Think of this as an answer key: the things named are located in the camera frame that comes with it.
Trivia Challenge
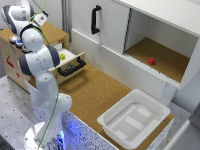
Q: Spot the green cable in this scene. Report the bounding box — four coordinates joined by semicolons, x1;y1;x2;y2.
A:
29;0;62;150

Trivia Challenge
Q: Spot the black drawer handle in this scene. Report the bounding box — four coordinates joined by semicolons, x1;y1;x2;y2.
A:
57;56;87;78

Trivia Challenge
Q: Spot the white cabinet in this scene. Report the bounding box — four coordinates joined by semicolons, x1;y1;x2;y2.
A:
69;0;200;108

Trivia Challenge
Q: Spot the blue button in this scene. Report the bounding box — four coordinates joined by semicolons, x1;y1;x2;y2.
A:
15;39;24;47

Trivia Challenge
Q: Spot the black door handle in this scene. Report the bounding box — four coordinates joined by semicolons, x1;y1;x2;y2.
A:
90;4;102;36

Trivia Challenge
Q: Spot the pink block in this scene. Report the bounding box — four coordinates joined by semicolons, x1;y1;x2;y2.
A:
147;57;157;66

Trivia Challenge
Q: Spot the green button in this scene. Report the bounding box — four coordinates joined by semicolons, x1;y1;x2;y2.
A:
21;45;29;53

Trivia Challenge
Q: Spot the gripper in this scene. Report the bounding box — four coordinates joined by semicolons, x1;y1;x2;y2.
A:
32;11;50;27

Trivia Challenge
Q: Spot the wooden drawer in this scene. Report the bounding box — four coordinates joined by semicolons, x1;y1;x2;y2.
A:
49;47;87;80

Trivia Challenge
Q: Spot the white plastic box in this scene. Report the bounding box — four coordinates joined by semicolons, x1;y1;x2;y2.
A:
96;88;172;150

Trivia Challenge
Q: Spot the white sliding door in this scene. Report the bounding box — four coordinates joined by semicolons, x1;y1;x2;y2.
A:
71;0;131;55

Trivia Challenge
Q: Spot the wooden drawer box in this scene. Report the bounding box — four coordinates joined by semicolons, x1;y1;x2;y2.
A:
0;21;71;92

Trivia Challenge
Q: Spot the red button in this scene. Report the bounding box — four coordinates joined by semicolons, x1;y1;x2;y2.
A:
8;34;18;44

